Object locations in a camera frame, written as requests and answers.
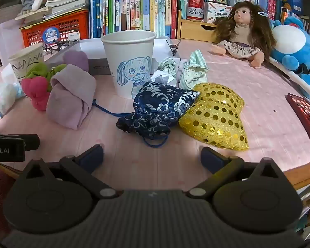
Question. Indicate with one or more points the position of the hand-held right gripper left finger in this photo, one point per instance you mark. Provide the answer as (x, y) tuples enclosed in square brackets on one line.
[(91, 157)]

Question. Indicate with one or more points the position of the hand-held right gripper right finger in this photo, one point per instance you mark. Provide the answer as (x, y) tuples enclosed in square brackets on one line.
[(211, 160)]

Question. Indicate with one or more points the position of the gold sequin pouch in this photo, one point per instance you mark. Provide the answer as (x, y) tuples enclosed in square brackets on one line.
[(217, 118)]

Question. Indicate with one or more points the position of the mauve cloth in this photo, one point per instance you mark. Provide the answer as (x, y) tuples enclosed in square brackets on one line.
[(69, 95)]

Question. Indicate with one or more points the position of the green plush toy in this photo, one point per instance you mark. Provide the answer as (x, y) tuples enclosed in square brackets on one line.
[(38, 69)]

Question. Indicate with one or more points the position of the green striped cloth pouch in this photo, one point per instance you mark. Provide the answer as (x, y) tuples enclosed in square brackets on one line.
[(193, 72)]

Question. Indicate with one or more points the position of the purple plush toy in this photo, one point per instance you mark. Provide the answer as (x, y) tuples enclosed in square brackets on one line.
[(76, 59)]

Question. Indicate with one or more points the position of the grey cardboard box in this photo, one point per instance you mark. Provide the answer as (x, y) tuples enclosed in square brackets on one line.
[(93, 56)]

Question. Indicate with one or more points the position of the pink tablecloth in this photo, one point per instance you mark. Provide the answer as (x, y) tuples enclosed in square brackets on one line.
[(261, 95)]

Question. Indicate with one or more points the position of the paper cup with squiggle lines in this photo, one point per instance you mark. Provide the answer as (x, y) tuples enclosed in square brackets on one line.
[(25, 59)]

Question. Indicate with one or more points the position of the white folded paper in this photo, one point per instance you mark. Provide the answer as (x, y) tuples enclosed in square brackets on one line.
[(162, 78)]

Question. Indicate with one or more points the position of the white board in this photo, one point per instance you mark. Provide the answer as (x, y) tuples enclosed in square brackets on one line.
[(5, 41)]

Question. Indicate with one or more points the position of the dark red calculator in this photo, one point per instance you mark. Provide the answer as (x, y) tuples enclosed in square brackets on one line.
[(306, 116)]

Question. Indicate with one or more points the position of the white paper cup dog drawing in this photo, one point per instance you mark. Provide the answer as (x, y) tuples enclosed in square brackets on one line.
[(129, 54)]

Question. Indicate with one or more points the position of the black eyeglasses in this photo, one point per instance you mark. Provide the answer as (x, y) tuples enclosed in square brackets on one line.
[(58, 46)]

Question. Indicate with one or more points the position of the wooden drawer box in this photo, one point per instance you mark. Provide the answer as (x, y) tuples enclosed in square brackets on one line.
[(193, 31)]

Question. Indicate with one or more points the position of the grey storage box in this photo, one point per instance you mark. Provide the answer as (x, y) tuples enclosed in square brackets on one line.
[(9, 14)]

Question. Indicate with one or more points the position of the brown-haired doll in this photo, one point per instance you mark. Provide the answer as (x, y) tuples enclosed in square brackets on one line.
[(244, 33)]

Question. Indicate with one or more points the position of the red plastic basket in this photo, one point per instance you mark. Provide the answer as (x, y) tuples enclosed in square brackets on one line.
[(64, 25)]

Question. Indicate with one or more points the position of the blue and white plush toy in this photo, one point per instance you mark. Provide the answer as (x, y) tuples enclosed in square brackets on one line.
[(292, 44)]

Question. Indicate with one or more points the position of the grey plush toy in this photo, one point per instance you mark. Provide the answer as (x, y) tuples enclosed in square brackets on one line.
[(29, 2)]

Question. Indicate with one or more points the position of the white printed carton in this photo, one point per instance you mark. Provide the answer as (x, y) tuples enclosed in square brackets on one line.
[(217, 11)]

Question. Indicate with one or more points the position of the red beverage can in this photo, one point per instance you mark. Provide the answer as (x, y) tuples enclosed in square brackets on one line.
[(195, 7)]

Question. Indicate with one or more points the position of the row of tall books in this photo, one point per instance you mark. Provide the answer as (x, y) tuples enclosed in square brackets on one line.
[(134, 10)]

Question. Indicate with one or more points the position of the white rail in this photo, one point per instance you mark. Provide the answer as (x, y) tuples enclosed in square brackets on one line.
[(297, 81)]

